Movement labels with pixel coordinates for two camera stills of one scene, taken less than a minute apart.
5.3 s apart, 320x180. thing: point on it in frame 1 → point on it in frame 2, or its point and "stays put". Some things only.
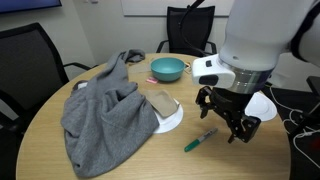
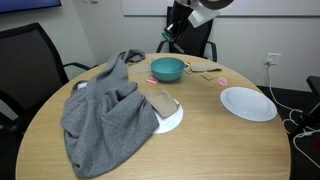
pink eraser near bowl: (152, 80) stays put
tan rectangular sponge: (162, 101) stays put
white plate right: (261, 106) stays put
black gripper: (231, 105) → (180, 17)
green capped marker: (200, 139) → (166, 36)
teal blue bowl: (166, 69) stays put
